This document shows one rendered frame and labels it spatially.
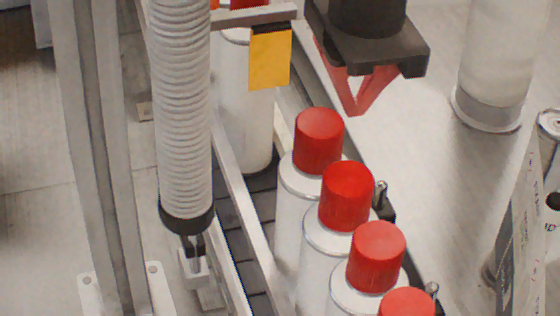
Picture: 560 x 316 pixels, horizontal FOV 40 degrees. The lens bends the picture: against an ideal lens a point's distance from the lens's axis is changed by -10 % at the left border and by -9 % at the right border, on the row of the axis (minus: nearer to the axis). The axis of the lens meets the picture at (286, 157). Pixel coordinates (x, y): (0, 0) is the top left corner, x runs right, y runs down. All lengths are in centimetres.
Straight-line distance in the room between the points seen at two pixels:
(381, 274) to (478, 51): 39
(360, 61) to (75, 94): 20
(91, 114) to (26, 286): 27
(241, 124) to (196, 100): 33
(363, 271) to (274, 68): 18
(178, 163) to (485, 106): 48
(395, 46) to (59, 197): 42
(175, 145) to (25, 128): 53
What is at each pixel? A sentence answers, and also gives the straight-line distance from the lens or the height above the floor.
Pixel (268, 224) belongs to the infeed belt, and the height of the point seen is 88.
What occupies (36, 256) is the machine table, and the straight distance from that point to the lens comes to 82.
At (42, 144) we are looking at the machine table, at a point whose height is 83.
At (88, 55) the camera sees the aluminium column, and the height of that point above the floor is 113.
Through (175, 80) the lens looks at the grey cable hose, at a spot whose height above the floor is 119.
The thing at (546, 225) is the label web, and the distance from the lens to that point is 58.
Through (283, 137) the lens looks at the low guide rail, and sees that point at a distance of 79.
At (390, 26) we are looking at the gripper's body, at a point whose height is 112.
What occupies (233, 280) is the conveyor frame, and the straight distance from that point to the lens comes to 73.
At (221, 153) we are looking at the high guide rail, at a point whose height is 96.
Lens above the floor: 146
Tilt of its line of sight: 45 degrees down
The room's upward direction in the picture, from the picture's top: 4 degrees clockwise
